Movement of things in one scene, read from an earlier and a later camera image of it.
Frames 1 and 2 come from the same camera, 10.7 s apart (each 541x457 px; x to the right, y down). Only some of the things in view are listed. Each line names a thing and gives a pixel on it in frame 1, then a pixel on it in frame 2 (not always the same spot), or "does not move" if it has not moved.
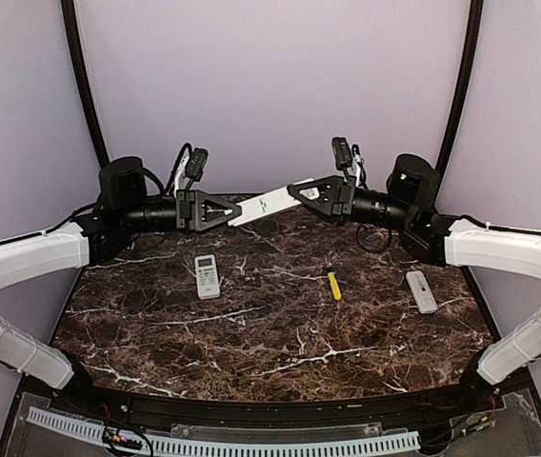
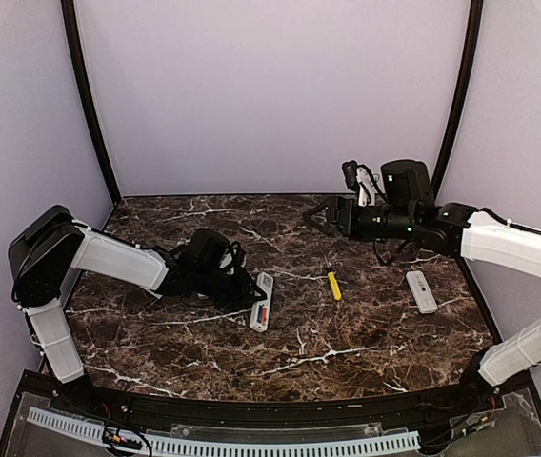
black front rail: [245, 413] does not move
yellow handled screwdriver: [334, 285] does not move
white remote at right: [421, 292] does not move
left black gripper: [187, 208] → [243, 295]
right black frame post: [475, 21] does not move
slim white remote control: [268, 205] → [261, 309]
